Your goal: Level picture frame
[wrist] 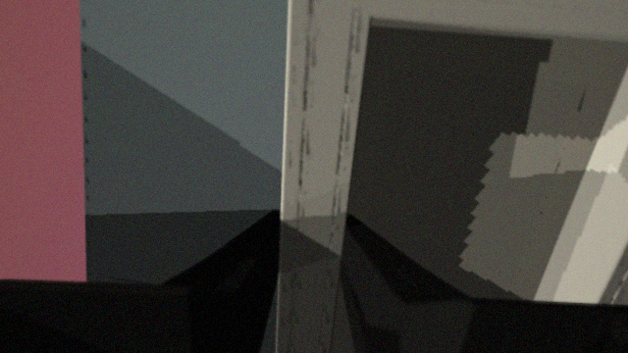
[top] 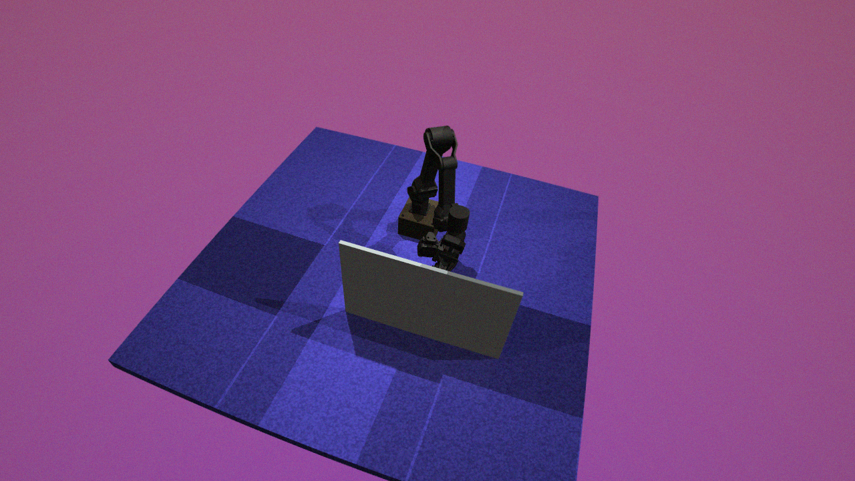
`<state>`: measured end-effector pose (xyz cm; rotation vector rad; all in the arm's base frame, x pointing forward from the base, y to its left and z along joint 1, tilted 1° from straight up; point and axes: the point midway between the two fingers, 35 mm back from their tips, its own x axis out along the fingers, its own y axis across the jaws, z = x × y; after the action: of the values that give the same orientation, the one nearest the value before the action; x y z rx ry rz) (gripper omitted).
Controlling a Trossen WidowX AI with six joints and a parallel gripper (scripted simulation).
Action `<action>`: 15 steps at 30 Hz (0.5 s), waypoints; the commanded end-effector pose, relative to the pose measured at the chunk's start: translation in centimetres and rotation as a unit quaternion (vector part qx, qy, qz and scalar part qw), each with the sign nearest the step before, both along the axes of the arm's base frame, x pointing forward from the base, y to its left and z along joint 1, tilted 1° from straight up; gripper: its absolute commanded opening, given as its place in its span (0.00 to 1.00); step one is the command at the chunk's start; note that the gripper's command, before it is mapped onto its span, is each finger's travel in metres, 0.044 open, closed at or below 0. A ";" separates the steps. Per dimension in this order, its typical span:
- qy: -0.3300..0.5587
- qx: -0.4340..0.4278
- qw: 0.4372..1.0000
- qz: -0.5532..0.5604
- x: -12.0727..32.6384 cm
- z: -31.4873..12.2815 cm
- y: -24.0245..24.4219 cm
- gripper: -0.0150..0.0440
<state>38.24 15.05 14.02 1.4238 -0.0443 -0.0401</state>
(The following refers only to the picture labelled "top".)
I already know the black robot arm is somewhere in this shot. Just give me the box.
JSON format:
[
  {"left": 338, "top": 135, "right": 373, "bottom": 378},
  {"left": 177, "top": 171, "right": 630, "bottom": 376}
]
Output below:
[{"left": 407, "top": 126, "right": 470, "bottom": 262}]

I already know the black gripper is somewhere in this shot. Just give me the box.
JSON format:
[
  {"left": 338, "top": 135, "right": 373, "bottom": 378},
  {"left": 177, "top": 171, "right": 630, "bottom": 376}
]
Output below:
[{"left": 432, "top": 234, "right": 466, "bottom": 272}]

